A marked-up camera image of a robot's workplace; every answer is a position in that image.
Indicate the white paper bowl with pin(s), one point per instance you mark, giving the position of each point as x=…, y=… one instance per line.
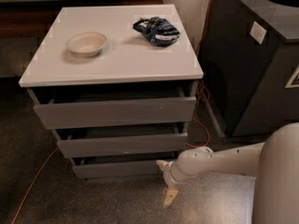
x=86, y=45

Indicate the grey middle drawer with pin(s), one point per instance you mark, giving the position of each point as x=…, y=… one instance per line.
x=113, y=141

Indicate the blue crumpled chip bag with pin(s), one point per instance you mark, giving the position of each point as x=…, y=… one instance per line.
x=158, y=31

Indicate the dark grey trash bin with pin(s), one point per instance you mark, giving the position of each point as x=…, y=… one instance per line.
x=246, y=80

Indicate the triangular sign on bin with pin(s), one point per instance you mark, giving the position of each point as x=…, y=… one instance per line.
x=293, y=81

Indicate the grey drawer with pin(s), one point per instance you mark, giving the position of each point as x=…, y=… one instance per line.
x=178, y=108
x=113, y=141
x=122, y=165

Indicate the grey top drawer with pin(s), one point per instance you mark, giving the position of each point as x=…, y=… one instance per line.
x=178, y=108

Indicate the grey drawer cabinet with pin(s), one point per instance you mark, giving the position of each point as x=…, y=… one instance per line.
x=128, y=67

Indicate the white label on bin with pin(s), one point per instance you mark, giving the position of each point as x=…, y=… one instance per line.
x=257, y=32

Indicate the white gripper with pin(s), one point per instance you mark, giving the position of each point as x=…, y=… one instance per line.
x=172, y=173

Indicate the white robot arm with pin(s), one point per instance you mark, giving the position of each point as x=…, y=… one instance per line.
x=274, y=163

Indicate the grey bottom drawer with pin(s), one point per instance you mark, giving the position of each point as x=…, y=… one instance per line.
x=122, y=165

